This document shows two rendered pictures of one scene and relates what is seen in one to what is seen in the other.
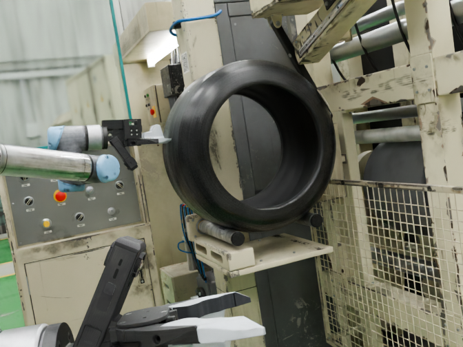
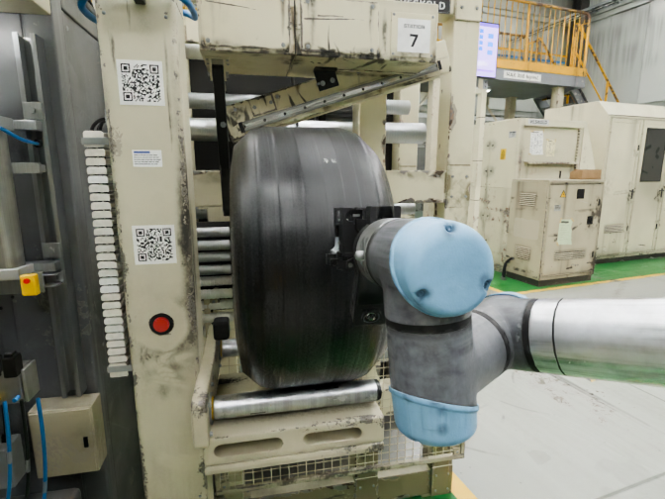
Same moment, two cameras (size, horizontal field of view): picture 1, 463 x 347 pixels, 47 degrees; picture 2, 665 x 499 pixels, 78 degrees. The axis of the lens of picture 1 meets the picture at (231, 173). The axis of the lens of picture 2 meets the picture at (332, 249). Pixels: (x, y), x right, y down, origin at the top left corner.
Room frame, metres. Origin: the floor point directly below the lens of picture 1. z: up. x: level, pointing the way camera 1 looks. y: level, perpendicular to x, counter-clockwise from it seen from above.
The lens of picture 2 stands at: (1.60, 0.81, 1.36)
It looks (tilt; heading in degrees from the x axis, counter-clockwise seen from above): 11 degrees down; 279
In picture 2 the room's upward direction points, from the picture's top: straight up
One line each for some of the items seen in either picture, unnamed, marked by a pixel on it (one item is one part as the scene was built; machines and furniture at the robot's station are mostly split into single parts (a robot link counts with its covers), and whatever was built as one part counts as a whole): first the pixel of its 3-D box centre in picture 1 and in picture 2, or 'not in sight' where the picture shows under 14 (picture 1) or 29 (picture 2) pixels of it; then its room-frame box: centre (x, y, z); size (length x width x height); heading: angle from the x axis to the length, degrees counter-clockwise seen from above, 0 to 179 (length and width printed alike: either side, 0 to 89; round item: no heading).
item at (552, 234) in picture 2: not in sight; (553, 230); (-0.36, -4.59, 0.62); 0.91 x 0.58 x 1.25; 29
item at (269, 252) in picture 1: (260, 252); (288, 406); (1.84, -0.06, 0.80); 0.37 x 0.36 x 0.02; 110
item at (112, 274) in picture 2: not in sight; (113, 257); (2.14, 0.11, 1.19); 0.05 x 0.04 x 0.48; 110
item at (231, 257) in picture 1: (222, 250); (295, 427); (1.79, 0.07, 0.84); 0.36 x 0.09 x 0.06; 20
